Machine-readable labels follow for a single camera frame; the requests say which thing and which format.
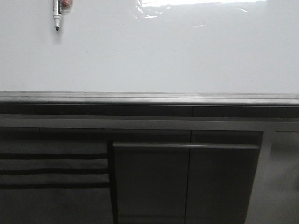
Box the white black-tipped whiteboard marker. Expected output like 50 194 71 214
53 0 62 32

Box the grey whiteboard marker tray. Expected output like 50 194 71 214
0 91 299 107

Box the grey cabinet with doors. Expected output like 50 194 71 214
108 130 263 224

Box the grey drawer unit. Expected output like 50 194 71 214
0 128 118 224

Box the white table frame rail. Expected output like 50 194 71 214
0 114 299 132

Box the white whiteboard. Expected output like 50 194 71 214
0 0 299 94

